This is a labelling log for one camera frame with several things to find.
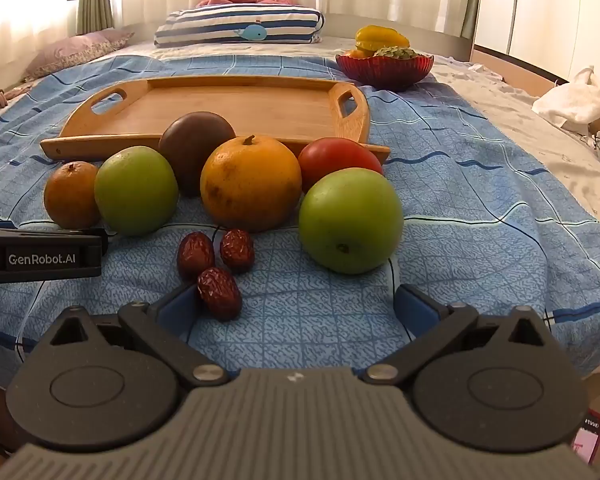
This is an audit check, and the red date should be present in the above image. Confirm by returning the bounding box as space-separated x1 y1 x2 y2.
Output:
220 229 255 273
176 231 216 281
196 267 243 322

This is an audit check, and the green custard apple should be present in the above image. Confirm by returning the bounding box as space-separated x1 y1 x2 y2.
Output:
372 46 421 60

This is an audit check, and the striped whale pillow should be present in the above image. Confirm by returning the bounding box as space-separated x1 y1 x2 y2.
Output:
154 4 326 48

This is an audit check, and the wooden bed frame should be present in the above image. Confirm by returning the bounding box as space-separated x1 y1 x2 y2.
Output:
472 45 600 111

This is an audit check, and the purple floral pillow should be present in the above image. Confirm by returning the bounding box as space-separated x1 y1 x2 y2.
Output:
22 29 136 83

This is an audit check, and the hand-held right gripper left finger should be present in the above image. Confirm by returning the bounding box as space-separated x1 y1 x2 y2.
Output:
42 282 228 389

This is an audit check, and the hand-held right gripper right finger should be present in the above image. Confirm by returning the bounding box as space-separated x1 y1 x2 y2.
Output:
362 284 551 388

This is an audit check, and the yellow starfruit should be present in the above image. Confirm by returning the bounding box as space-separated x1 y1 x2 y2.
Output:
355 25 411 53

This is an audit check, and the white cloth bag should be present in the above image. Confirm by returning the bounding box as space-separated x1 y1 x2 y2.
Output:
531 66 600 128

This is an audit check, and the red glass bowl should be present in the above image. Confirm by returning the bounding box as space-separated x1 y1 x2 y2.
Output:
335 52 435 88

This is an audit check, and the red tomato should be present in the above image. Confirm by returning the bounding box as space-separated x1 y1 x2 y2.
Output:
297 137 384 193

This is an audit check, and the dark purple passion fruit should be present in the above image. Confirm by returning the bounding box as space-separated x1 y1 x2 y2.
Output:
158 111 237 197

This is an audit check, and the wooden tray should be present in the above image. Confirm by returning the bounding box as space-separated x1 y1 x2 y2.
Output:
40 75 392 166

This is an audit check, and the small brown orange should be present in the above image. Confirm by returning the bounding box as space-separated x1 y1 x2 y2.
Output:
43 161 101 229

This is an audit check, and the white wardrobe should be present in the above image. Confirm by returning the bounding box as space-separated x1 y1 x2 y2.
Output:
472 0 600 68

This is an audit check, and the red flat device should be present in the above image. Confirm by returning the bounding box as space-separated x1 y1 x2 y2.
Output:
570 409 600 466

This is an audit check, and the blue plaid blanket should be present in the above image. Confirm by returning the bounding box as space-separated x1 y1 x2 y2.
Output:
0 54 600 391

